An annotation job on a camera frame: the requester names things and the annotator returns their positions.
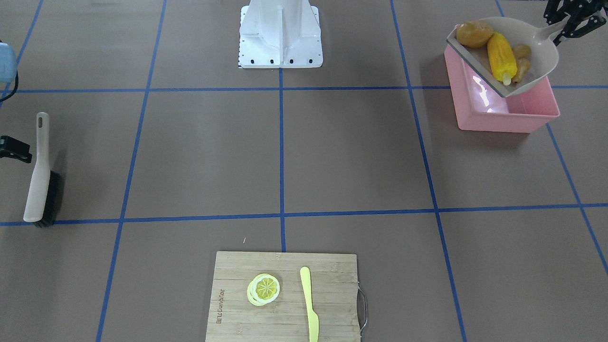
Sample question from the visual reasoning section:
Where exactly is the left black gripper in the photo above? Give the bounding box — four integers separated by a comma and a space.
543, 0, 607, 46

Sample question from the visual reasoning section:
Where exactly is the beige plastic dustpan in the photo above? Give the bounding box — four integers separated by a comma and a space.
446, 17, 566, 98

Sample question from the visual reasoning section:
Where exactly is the toy ginger root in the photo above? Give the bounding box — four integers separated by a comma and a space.
512, 45, 532, 84

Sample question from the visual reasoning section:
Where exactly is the yellow toy corn cob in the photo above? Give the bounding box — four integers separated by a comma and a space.
486, 32, 518, 86

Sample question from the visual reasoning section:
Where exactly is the toy brown potato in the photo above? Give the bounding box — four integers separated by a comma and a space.
456, 21, 494, 48

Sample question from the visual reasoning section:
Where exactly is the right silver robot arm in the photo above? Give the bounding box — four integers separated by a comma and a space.
0, 41, 32, 164

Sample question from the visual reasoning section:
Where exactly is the pink plastic bin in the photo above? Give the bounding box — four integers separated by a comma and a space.
444, 45, 561, 133

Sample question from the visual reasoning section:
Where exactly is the yellow lemon slice toy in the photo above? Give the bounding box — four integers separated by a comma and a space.
246, 274, 281, 306

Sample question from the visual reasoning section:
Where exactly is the yellow plastic knife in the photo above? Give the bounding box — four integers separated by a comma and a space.
300, 266, 320, 342

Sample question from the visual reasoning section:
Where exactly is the wooden cutting board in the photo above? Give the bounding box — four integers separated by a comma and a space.
205, 251, 363, 342

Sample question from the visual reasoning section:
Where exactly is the white camera mast base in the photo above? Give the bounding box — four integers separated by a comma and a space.
237, 0, 323, 69

